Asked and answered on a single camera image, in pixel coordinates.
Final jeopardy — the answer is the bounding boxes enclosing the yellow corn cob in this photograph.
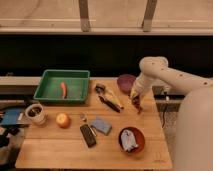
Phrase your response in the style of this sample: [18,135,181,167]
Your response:
[105,90,124,109]

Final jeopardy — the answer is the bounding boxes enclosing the orange carrot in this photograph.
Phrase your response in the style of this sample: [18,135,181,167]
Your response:
[61,82,67,99]

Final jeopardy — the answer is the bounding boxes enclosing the dark red grape bunch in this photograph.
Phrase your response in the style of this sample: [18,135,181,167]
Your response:
[132,96,143,114]

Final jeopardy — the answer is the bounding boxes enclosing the orange apple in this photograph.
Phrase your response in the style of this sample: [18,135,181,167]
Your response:
[56,113,71,129]

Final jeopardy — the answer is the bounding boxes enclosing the metal window post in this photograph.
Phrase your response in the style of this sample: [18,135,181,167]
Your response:
[78,0,90,32]
[142,0,157,32]

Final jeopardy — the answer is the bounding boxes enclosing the right metal window post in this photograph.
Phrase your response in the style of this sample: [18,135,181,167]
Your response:
[142,0,157,32]

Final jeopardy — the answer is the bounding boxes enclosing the white cup with dark contents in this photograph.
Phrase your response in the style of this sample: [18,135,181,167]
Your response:
[25,103,46,125]

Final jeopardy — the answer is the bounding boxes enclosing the black cable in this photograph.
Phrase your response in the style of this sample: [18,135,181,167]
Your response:
[159,99,168,129]

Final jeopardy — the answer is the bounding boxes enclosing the black remote control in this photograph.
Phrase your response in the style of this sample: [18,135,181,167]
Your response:
[80,124,96,148]

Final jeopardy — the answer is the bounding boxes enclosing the blue sponge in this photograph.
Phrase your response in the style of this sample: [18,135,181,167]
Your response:
[91,118,112,135]

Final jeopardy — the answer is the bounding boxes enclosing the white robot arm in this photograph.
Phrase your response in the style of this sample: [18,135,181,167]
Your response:
[130,56,213,171]

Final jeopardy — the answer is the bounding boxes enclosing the blue box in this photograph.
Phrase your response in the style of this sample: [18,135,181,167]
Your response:
[0,108,23,126]

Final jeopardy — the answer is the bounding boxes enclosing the left metal window post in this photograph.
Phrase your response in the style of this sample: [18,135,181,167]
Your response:
[78,0,90,32]

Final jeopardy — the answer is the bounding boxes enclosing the white crumpled cloth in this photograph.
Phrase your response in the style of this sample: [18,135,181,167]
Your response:
[121,129,139,152]

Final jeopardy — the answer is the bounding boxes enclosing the green plastic tray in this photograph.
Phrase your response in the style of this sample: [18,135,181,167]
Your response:
[34,69,90,104]

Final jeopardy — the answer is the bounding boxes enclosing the red bowl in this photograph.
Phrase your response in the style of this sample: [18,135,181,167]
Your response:
[118,127,145,155]

